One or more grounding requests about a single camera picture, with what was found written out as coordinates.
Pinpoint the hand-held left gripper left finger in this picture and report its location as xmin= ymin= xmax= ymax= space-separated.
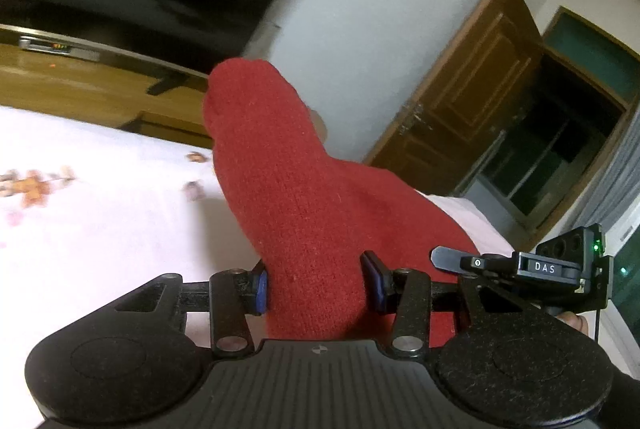
xmin=115 ymin=260 xmax=269 ymax=358

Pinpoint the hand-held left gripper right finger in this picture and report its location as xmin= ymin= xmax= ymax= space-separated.
xmin=360 ymin=251 xmax=526 ymax=358

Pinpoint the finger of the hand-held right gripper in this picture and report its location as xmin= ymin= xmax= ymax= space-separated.
xmin=431 ymin=246 xmax=519 ymax=279

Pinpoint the red knit garment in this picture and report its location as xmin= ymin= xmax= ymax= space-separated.
xmin=202 ymin=56 xmax=482 ymax=351

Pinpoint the person's right hand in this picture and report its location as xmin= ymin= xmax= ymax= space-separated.
xmin=554 ymin=312 xmax=595 ymax=336

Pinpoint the grey curtain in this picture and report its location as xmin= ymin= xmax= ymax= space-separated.
xmin=585 ymin=105 xmax=640 ymax=256

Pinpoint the dark glass window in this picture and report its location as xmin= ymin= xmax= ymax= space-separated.
xmin=460 ymin=6 xmax=630 ymax=231

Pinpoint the floral pink bedsheet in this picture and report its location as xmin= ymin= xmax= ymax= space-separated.
xmin=0 ymin=103 xmax=640 ymax=429

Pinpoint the brown wooden door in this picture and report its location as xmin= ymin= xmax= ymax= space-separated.
xmin=362 ymin=0 xmax=547 ymax=199

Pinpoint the wooden television stand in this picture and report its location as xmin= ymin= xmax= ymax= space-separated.
xmin=0 ymin=43 xmax=217 ymax=149

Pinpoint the silver set-top box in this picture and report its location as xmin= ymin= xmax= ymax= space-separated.
xmin=17 ymin=36 xmax=104 ymax=60

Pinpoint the metal door handle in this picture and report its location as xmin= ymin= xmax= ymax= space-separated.
xmin=397 ymin=101 xmax=434 ymax=136

